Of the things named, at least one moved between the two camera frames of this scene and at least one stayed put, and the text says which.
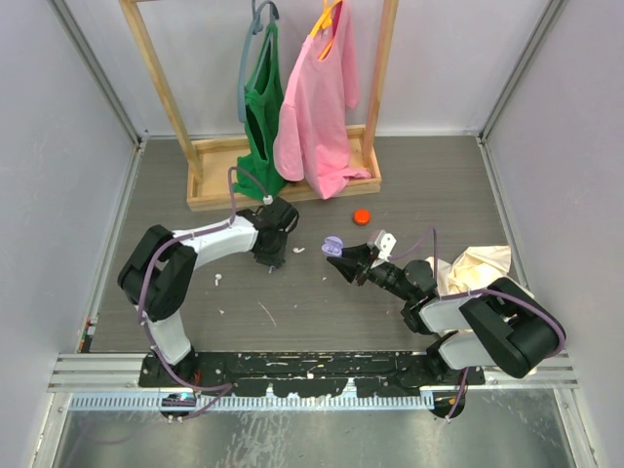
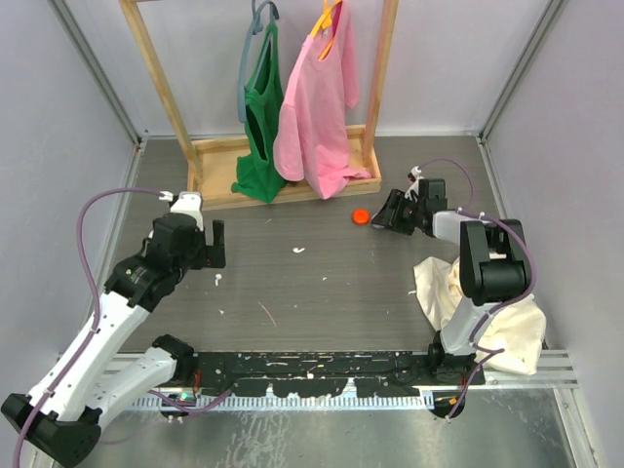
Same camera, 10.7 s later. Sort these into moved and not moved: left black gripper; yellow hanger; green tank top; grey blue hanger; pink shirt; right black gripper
Moved: left black gripper; right black gripper
Not moved: green tank top; pink shirt; grey blue hanger; yellow hanger
